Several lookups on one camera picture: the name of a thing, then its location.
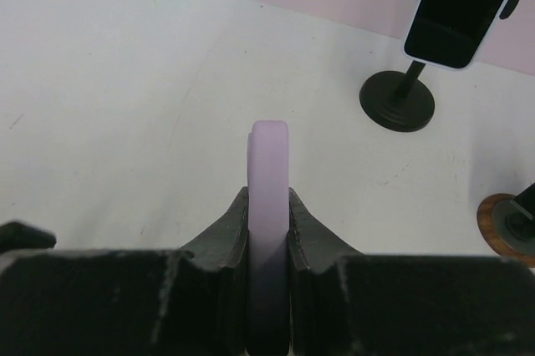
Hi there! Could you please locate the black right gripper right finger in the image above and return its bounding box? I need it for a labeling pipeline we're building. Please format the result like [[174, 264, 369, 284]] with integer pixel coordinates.
[[288, 192, 534, 355]]

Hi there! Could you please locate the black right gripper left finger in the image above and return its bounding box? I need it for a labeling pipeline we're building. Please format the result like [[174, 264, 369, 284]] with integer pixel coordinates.
[[1, 189, 248, 355]]

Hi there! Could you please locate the phone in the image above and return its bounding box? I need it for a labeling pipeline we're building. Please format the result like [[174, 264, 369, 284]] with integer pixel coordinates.
[[403, 0, 519, 69], [246, 120, 290, 355]]

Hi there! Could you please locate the black clamp phone stand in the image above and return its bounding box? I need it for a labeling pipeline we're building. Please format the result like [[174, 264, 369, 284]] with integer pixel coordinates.
[[358, 0, 523, 134]]

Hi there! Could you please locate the wooden round-base phone stand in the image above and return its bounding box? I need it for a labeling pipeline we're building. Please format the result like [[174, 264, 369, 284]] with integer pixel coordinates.
[[476, 184, 534, 269]]

